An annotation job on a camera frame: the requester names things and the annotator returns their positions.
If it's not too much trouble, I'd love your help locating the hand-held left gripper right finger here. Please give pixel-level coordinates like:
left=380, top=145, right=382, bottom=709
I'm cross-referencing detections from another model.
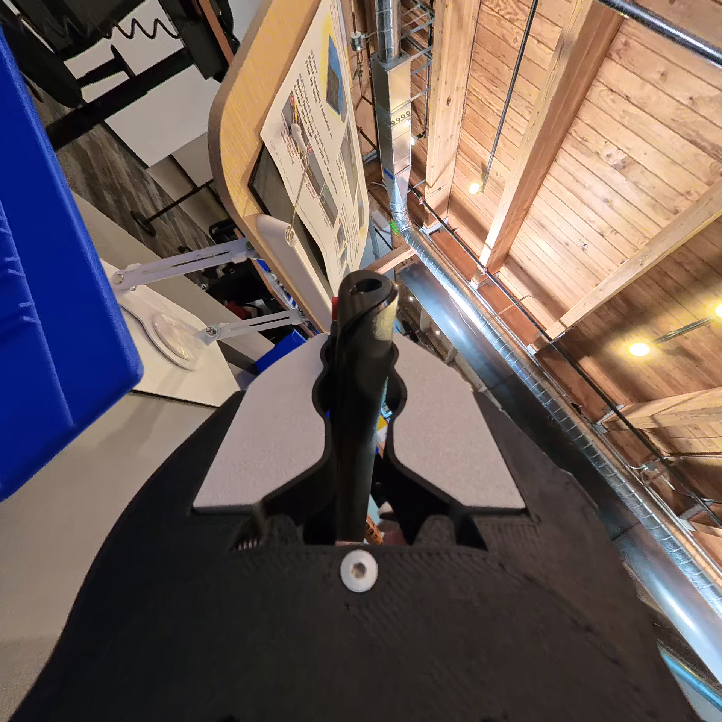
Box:
left=385, top=334, right=527, bottom=543

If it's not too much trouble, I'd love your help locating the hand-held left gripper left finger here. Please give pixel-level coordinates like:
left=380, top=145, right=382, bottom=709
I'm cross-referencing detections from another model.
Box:
left=193, top=334, right=335, bottom=544

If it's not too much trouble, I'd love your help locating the black remote control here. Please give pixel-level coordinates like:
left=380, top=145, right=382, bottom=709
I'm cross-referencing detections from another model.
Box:
left=329, top=270, right=400, bottom=542

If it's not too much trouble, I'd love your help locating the large blue plastic bin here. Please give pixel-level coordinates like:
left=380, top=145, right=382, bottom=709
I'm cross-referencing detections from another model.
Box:
left=0, top=25, right=144, bottom=503

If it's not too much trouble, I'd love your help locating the white rounded holder bar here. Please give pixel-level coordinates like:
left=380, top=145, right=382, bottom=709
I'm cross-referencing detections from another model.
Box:
left=255, top=213, right=335, bottom=332

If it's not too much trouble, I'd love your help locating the black tablet screen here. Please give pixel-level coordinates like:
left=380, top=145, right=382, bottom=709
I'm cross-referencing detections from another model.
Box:
left=247, top=144, right=335, bottom=294

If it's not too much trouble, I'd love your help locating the instruction poster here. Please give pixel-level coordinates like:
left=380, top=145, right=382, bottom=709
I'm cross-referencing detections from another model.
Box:
left=259, top=0, right=372, bottom=278

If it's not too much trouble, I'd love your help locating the wooden display board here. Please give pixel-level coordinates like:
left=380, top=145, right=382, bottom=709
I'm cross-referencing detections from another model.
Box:
left=207, top=0, right=374, bottom=335

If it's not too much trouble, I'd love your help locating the black ceiling pipe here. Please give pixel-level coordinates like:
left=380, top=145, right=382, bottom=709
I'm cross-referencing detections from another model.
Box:
left=598, top=0, right=722, bottom=64

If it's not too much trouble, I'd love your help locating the silver ventilation duct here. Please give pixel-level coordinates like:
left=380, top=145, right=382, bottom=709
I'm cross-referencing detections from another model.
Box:
left=369, top=0, right=722, bottom=638

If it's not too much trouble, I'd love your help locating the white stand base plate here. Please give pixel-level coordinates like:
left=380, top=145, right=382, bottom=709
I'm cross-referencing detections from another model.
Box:
left=102, top=262, right=240, bottom=408

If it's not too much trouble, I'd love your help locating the black desk frame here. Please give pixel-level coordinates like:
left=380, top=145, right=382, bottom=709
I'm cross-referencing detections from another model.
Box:
left=0, top=0, right=238, bottom=150

